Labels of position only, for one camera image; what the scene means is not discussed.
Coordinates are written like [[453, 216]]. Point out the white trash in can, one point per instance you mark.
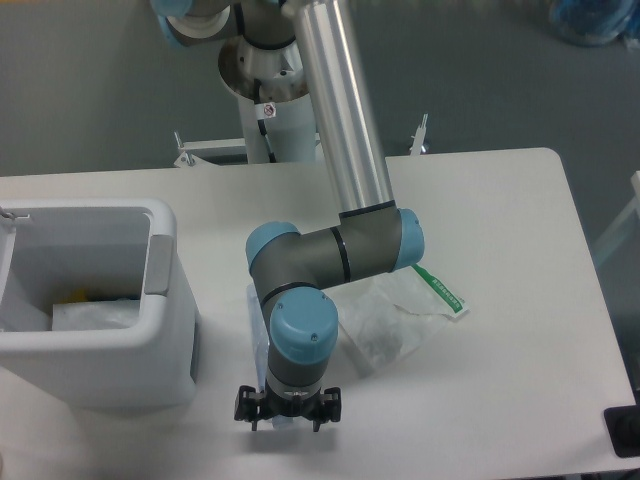
[[100, 315]]

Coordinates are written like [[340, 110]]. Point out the blue plastic bag on floor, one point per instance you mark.
[[595, 23]]

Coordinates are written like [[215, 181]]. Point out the white pedestal base frame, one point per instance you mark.
[[234, 151]]

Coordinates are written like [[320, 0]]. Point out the white green plastic bag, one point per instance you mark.
[[385, 318]]

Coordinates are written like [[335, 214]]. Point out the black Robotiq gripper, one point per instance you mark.
[[252, 406]]

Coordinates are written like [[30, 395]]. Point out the crushed clear plastic bottle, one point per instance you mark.
[[259, 335]]

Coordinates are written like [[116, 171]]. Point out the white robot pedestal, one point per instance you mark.
[[276, 113]]

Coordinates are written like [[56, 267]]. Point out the white frame at right edge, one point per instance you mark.
[[619, 230]]

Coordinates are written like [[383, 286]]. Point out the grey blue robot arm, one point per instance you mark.
[[315, 43]]

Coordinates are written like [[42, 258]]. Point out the white trash can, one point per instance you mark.
[[88, 250]]

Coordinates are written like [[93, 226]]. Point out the black device at table edge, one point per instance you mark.
[[623, 428]]

